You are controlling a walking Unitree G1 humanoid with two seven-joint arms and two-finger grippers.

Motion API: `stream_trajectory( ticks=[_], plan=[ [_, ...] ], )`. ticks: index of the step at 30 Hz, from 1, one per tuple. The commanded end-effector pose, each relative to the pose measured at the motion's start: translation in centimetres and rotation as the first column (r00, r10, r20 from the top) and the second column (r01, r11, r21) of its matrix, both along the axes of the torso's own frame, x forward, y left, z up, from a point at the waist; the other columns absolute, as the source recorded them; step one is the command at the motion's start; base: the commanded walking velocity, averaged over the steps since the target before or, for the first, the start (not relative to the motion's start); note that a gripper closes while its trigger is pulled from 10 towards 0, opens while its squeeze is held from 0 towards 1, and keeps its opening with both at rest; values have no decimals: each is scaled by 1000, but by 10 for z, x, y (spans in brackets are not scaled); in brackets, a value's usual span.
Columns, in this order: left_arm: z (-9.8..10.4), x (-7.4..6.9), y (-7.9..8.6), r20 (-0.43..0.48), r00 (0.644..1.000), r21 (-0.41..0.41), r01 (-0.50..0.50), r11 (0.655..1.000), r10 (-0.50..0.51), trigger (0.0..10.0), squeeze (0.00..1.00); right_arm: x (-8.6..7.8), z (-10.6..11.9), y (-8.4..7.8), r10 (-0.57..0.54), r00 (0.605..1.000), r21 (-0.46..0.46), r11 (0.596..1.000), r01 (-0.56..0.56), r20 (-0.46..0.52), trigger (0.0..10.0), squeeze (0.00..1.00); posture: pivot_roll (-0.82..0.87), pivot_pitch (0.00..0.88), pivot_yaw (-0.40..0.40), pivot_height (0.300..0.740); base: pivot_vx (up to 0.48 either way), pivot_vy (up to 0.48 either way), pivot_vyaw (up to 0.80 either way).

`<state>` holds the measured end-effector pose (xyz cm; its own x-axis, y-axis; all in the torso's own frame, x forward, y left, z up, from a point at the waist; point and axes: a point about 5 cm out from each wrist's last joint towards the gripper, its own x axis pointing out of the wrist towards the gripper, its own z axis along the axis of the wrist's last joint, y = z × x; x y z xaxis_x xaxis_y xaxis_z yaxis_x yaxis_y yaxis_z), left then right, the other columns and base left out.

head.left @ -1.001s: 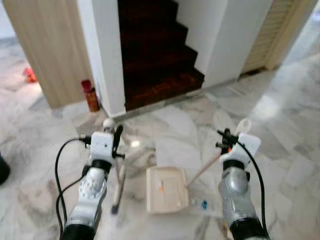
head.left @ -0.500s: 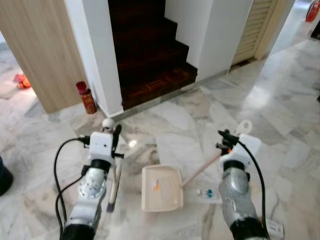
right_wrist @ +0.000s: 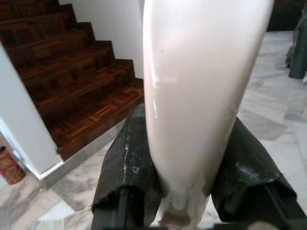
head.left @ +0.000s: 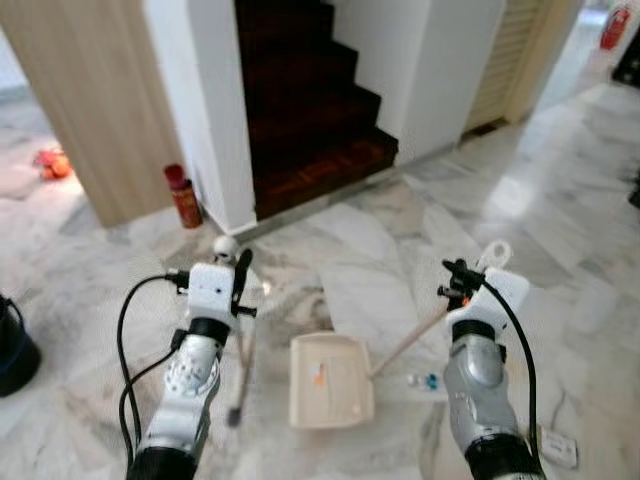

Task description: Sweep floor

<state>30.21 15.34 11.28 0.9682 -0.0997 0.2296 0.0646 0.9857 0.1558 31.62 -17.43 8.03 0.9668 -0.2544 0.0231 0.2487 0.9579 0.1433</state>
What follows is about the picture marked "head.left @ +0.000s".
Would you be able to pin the red fire extinguisher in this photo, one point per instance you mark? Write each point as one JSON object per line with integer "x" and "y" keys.
{"x": 616, "y": 28}

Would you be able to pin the small blue white wrapper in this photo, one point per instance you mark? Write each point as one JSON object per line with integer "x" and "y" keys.
{"x": 424, "y": 381}

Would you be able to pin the white paper card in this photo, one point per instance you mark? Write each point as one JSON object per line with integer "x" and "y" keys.
{"x": 560, "y": 448}

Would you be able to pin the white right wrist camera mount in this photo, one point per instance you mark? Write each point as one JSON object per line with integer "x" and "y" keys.
{"x": 495, "y": 300}

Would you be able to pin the red spray can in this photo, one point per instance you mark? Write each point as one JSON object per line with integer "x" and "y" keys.
{"x": 185, "y": 200}

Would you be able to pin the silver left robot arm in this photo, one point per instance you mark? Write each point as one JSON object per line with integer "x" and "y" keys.
{"x": 195, "y": 378}

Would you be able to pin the black plastic bucket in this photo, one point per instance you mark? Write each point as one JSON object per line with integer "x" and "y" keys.
{"x": 15, "y": 350}

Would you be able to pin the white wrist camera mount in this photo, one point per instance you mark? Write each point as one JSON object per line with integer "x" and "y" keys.
{"x": 495, "y": 300}
{"x": 210, "y": 290}

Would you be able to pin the light wood cabinet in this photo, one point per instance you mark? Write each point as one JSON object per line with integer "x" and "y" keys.
{"x": 90, "y": 100}

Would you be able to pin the black furniture piece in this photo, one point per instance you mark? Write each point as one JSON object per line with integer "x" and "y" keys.
{"x": 630, "y": 60}

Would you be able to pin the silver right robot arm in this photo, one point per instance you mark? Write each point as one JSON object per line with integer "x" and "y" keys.
{"x": 475, "y": 372}

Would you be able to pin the beige plastic dustpan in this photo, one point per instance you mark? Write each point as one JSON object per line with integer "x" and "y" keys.
{"x": 330, "y": 380}

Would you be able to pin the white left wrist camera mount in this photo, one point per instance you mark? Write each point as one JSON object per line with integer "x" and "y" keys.
{"x": 210, "y": 290}

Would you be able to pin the dark wooden staircase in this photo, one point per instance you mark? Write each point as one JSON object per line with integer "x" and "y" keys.
{"x": 310, "y": 130}

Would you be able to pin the red orange toy bundle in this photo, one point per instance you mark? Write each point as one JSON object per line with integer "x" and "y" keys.
{"x": 52, "y": 165}

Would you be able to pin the wooden hand broom black bristles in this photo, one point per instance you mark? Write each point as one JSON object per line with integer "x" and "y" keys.
{"x": 240, "y": 390}

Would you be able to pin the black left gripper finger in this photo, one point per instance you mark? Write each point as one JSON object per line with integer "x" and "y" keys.
{"x": 242, "y": 275}

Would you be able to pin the light wood louvred door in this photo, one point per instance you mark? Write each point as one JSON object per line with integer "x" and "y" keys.
{"x": 520, "y": 60}

